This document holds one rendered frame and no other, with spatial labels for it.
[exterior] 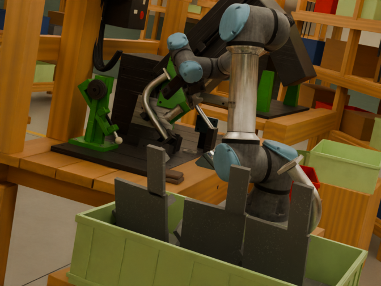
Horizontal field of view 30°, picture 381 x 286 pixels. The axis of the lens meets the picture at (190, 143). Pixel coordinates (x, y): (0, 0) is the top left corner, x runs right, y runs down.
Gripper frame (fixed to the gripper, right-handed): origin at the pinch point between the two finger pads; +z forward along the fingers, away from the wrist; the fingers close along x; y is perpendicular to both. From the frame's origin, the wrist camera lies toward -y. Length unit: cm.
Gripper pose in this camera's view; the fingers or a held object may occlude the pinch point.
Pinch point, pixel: (190, 107)
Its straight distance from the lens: 279.2
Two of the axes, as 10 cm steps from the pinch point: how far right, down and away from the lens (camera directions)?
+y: 9.3, -3.7, 0.7
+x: -3.2, -6.7, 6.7
